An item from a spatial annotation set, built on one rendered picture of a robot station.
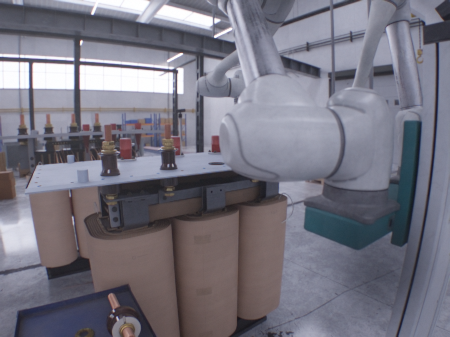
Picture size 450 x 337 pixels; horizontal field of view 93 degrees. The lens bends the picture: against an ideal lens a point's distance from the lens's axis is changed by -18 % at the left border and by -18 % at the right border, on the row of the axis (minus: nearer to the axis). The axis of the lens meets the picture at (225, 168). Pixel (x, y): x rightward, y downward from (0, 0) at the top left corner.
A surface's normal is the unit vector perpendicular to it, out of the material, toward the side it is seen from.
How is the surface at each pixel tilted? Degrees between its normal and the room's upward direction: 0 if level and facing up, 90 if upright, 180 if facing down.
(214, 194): 90
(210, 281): 90
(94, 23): 90
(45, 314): 0
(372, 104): 65
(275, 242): 90
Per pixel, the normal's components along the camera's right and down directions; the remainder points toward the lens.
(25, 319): 0.00, -0.99
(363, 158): 0.09, 0.29
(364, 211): -0.09, -0.92
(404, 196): -0.85, 0.08
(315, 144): 0.22, 0.13
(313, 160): 0.22, 0.48
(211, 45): 0.60, 0.12
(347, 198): -0.64, 0.02
